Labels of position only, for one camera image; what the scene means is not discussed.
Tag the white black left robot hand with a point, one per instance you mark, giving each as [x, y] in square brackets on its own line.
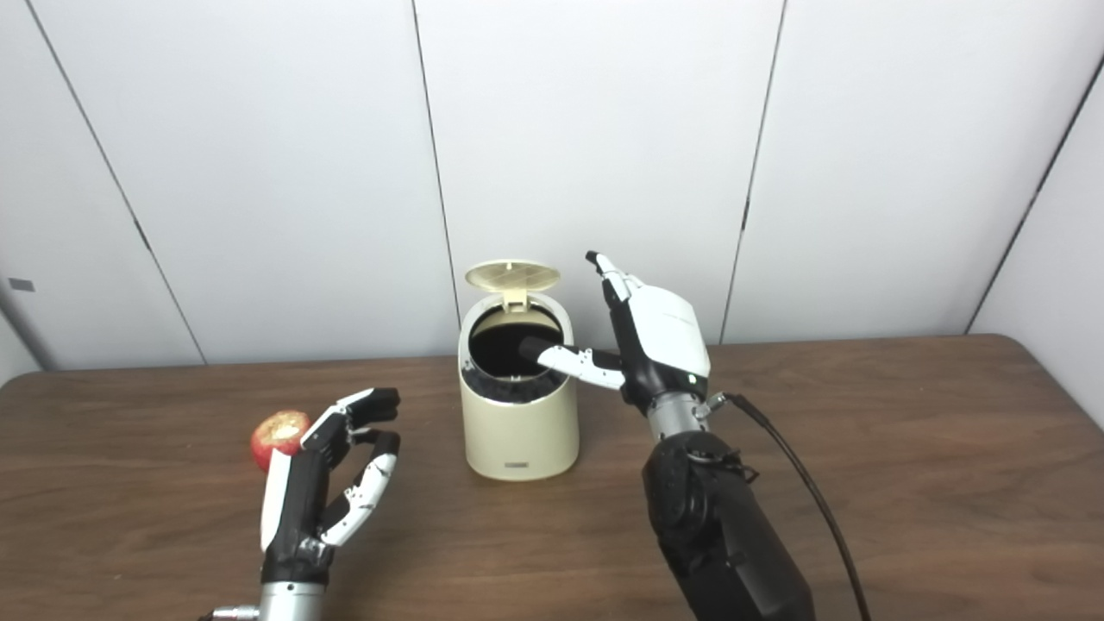
[297, 509]

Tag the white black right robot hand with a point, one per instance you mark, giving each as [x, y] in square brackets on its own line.
[668, 336]

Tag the red apple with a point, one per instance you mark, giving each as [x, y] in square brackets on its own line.
[274, 435]

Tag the cream round bin lid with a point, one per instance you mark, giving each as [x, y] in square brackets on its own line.
[513, 276]

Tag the cream-colored bin body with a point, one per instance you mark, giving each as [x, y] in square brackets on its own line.
[517, 435]

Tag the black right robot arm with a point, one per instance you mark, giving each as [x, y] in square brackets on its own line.
[724, 535]

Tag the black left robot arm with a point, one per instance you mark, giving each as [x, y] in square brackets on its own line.
[291, 604]

